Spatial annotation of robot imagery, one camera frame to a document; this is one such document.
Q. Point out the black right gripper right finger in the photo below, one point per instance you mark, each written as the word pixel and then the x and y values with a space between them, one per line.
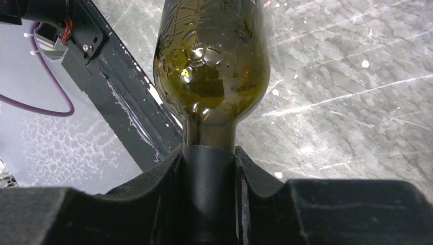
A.
pixel 328 211

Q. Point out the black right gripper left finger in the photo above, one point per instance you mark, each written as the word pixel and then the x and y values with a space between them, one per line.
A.
pixel 140 211

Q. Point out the dark green bottle black neck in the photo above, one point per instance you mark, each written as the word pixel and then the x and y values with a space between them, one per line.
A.
pixel 211 68

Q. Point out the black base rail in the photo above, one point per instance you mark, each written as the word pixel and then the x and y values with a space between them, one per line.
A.
pixel 103 68

